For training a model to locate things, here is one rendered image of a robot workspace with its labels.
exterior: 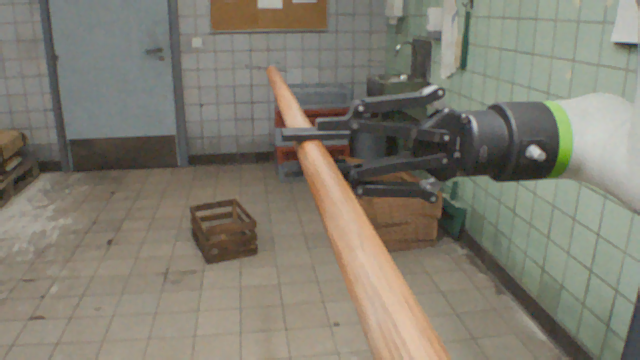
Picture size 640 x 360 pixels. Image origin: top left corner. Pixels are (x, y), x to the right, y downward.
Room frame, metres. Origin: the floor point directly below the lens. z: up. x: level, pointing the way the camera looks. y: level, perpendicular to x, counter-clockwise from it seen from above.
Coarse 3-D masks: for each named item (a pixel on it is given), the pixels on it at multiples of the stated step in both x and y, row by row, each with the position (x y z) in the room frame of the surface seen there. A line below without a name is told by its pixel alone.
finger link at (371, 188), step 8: (368, 184) 0.54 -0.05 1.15; (376, 184) 0.53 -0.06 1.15; (384, 184) 0.53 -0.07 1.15; (392, 184) 0.53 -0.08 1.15; (400, 184) 0.53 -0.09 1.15; (408, 184) 0.54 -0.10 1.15; (416, 184) 0.54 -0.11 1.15; (360, 192) 0.51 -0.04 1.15; (368, 192) 0.52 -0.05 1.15; (376, 192) 0.52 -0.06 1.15; (384, 192) 0.52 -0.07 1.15; (392, 192) 0.52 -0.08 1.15; (400, 192) 0.52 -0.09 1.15; (408, 192) 0.52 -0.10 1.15; (416, 192) 0.53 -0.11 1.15; (424, 192) 0.53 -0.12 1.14; (432, 192) 0.53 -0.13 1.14; (424, 200) 0.53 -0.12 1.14; (432, 200) 0.53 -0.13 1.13
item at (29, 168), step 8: (24, 160) 4.11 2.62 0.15; (32, 160) 4.11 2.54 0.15; (16, 168) 3.87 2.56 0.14; (24, 168) 3.87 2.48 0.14; (32, 168) 3.99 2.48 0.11; (8, 176) 3.65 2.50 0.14; (16, 176) 3.67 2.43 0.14; (24, 176) 3.97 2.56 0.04; (32, 176) 3.98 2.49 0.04; (0, 184) 3.46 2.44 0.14; (8, 184) 3.51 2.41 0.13; (16, 184) 3.81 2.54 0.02; (24, 184) 3.81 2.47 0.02; (0, 192) 3.46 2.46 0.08; (8, 192) 3.49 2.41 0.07; (16, 192) 3.62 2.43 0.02; (0, 200) 3.43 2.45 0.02; (8, 200) 3.46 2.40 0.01
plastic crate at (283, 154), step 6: (348, 144) 4.01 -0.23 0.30; (276, 150) 4.01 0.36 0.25; (282, 150) 3.93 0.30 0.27; (288, 150) 3.94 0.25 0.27; (294, 150) 3.94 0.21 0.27; (330, 150) 3.99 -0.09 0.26; (336, 150) 4.32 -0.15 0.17; (342, 150) 4.29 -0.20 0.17; (348, 150) 4.01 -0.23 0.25; (276, 156) 4.04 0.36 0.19; (282, 156) 3.93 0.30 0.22; (288, 156) 3.94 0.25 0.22; (294, 156) 4.13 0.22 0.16; (330, 156) 3.99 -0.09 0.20; (336, 156) 4.12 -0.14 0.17; (348, 156) 4.01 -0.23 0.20; (282, 162) 3.93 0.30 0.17
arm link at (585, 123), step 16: (592, 96) 0.57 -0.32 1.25; (608, 96) 0.56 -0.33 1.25; (560, 112) 0.54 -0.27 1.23; (576, 112) 0.54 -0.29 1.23; (592, 112) 0.54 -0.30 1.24; (608, 112) 0.52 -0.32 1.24; (624, 112) 0.51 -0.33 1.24; (560, 128) 0.52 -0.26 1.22; (576, 128) 0.52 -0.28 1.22; (592, 128) 0.52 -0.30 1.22; (608, 128) 0.50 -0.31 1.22; (560, 144) 0.51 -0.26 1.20; (576, 144) 0.52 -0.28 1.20; (592, 144) 0.51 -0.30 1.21; (560, 160) 0.52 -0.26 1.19; (576, 160) 0.52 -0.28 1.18; (592, 160) 0.51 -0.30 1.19; (560, 176) 0.53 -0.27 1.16; (576, 176) 0.54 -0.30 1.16; (592, 176) 0.51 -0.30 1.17
